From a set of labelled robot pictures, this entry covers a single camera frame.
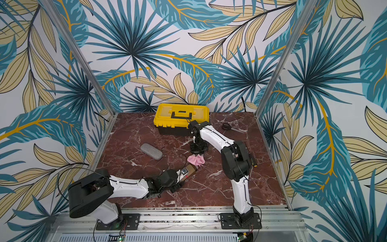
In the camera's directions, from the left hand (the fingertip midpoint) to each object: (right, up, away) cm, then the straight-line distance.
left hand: (179, 178), depth 87 cm
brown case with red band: (+7, +5, 0) cm, 9 cm away
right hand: (+10, +13, +5) cm, 17 cm away
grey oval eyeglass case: (-18, +15, +7) cm, 25 cm away
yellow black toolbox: (-5, +35, +9) cm, 36 cm away
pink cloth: (+11, +11, +1) cm, 15 cm away
